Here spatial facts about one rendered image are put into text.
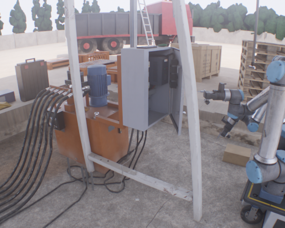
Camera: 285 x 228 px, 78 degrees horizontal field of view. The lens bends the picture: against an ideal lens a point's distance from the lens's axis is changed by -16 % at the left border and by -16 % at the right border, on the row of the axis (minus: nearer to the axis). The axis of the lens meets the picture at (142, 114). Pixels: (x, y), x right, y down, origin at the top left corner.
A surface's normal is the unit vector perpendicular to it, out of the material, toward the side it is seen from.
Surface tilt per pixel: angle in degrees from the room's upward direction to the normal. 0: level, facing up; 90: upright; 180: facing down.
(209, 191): 0
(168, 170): 0
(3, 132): 90
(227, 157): 90
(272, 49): 90
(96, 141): 90
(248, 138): 102
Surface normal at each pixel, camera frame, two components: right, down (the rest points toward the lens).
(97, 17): 0.39, 0.35
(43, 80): 0.83, 0.22
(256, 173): -0.99, 0.14
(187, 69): -0.55, 0.36
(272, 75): -0.98, -0.07
